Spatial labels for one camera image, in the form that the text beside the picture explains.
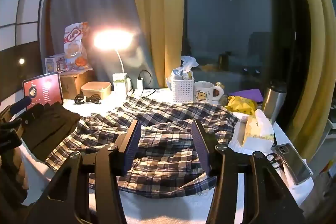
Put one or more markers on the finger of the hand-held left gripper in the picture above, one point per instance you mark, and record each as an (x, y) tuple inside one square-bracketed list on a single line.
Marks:
[(32, 115)]

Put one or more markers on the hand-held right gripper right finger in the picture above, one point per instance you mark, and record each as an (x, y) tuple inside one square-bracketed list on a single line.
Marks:
[(200, 146)]

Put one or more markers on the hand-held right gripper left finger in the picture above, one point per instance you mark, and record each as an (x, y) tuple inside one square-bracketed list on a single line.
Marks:
[(132, 146)]

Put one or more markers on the dark pants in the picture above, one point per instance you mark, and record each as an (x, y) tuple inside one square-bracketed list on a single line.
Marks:
[(55, 124)]

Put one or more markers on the plaid pants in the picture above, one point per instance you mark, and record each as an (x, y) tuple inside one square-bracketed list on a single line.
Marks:
[(162, 113)]

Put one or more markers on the red screen tablet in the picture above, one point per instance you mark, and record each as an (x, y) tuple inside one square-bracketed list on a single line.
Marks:
[(43, 87)]

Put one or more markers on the brown cardboard box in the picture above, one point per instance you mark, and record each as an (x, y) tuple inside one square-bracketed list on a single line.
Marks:
[(73, 83)]

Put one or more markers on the white cartoon mug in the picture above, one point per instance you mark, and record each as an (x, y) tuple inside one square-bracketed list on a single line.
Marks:
[(203, 92)]

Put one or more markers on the small colourful printed box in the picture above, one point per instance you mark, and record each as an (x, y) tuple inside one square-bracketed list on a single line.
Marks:
[(53, 64)]

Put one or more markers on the white printed paper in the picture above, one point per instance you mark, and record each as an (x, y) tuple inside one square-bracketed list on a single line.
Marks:
[(152, 91)]

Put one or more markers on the white plastic basket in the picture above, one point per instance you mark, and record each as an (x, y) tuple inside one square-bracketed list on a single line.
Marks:
[(183, 90)]

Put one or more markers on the yellow duck print bag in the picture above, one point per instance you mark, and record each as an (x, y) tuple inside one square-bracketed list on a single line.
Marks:
[(242, 104)]

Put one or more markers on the yellow tissue pack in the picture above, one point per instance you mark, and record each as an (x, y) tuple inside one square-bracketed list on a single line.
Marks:
[(258, 132)]

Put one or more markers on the small yellow figurine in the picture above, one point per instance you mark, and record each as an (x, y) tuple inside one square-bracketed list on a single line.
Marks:
[(219, 85)]

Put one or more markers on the small green and white carton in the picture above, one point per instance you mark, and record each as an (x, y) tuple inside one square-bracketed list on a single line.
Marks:
[(119, 83)]

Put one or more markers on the beige lunch box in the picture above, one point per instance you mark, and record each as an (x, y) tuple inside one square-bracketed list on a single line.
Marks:
[(95, 88)]

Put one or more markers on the purple cloth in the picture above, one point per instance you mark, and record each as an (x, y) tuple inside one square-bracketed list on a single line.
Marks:
[(248, 94)]

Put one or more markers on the white textured tablecloth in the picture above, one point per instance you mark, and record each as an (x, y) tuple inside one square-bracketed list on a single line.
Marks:
[(162, 211)]

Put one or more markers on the black scissors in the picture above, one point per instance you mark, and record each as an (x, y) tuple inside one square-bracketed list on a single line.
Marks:
[(274, 159)]

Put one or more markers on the blue roll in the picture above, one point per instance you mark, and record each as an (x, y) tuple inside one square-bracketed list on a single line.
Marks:
[(177, 73)]

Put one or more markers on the orange and white snack bag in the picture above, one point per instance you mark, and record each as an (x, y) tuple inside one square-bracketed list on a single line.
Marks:
[(74, 45)]

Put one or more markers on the stainless steel thermos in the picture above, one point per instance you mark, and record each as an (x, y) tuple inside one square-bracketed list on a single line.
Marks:
[(273, 103)]

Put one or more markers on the white plastic bag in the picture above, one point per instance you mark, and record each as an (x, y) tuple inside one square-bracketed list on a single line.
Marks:
[(189, 62)]

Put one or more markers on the smartphone in clear case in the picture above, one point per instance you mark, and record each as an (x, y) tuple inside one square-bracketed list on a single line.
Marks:
[(295, 163)]

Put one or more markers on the white desk lamp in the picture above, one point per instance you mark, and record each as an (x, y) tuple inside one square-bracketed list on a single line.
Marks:
[(114, 39)]

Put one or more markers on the dark glass window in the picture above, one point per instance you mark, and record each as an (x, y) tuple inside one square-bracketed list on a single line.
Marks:
[(225, 8)]

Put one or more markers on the yellow curtain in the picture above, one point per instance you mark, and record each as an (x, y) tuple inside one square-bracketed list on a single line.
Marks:
[(160, 3)]

